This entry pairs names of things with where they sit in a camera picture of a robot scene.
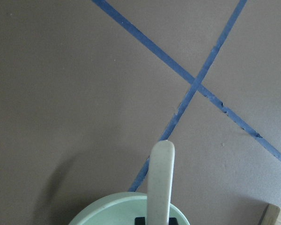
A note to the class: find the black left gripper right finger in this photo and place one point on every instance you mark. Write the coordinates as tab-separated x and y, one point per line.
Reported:
173	221

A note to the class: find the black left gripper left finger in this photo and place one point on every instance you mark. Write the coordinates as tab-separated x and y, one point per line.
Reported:
140	221

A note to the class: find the white ceramic spoon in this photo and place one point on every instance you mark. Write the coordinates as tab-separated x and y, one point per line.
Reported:
160	176

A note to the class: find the bamboo cutting board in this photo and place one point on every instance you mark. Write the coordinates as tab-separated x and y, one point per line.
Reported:
272	215

